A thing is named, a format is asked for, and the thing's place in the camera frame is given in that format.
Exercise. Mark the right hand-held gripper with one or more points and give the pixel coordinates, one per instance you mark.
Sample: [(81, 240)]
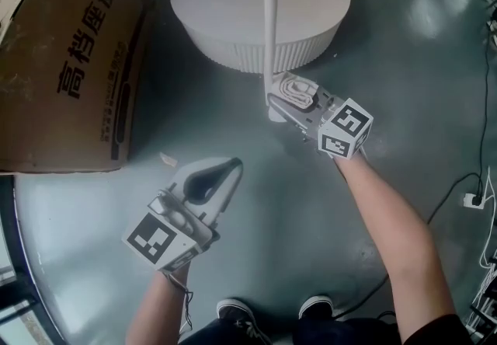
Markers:
[(341, 129)]

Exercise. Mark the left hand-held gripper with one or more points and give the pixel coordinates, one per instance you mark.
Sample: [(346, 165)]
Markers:
[(151, 240)]

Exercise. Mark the beige cloth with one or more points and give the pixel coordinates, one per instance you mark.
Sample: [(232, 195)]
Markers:
[(295, 89)]

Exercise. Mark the person's left forearm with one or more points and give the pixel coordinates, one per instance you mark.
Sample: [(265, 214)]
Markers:
[(155, 308)]

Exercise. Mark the person's right forearm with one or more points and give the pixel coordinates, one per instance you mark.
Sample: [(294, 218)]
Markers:
[(388, 227)]

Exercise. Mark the small cardboard scrap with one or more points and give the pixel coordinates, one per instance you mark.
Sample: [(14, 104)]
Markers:
[(169, 159)]

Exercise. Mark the person's left black shoe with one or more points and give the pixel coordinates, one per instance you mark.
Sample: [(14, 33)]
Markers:
[(240, 320)]

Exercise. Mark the person's black shoe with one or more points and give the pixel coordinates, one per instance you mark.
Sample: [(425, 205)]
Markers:
[(240, 320), (316, 306)]

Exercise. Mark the person's right black shoe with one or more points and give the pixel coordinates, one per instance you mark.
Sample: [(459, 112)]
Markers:
[(316, 306)]

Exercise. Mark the person's black shirt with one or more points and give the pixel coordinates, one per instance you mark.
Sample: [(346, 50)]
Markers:
[(310, 335)]

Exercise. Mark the large printed cardboard box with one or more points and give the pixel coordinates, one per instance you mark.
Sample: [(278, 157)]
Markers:
[(58, 83)]

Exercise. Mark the white power strip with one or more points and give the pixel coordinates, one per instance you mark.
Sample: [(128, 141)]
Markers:
[(473, 200)]

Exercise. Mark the black door frame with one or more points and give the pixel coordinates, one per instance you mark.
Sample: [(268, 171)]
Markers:
[(11, 258)]

